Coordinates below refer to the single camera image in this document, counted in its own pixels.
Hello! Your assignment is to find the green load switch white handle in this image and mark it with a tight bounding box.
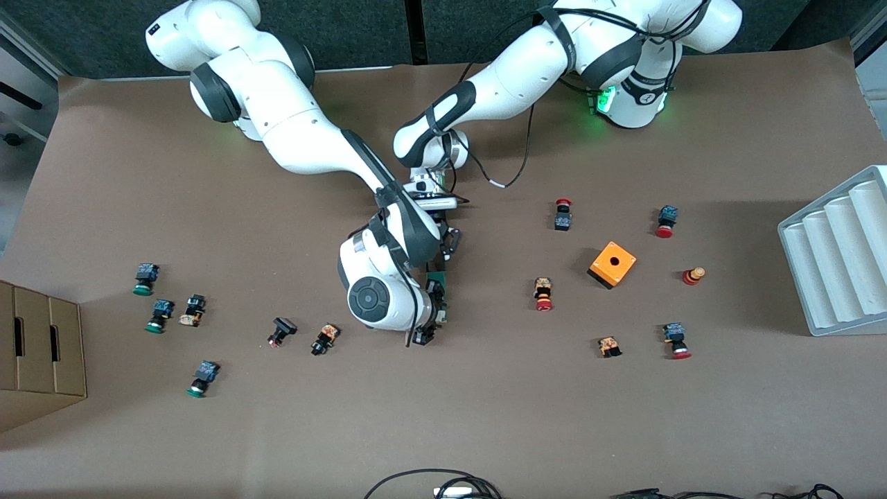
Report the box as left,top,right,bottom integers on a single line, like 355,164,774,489
428,272,453,324

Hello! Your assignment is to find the black push button orange block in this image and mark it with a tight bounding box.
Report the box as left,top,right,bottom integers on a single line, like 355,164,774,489
310,323,340,357

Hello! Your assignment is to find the green push button blue block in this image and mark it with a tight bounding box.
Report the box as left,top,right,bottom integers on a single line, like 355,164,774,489
186,360,221,399
133,263,161,297
145,299,175,334

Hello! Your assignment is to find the brown cardboard box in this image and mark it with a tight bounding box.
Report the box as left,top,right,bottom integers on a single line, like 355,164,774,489
0,279,88,435

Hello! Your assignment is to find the white ribbed tray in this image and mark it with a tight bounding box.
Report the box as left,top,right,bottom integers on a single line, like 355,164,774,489
777,164,887,338

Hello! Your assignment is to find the grey cabinet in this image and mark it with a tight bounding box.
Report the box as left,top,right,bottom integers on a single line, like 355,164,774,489
0,28,62,150

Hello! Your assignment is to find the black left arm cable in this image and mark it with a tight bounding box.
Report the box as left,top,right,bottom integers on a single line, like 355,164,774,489
454,7,683,189

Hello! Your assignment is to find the black push button red ring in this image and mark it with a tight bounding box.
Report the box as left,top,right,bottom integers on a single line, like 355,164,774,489
267,317,298,349

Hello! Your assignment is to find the black looped cable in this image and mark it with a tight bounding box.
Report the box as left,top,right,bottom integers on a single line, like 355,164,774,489
364,469,503,499

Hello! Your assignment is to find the orange button enclosure box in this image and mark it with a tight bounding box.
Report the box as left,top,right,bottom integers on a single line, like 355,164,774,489
588,240,637,290

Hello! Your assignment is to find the black cable with connector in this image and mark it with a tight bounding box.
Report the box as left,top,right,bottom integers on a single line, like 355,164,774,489
610,488,737,499

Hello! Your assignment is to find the thin black cable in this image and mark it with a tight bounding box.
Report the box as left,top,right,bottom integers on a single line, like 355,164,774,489
771,483,846,499

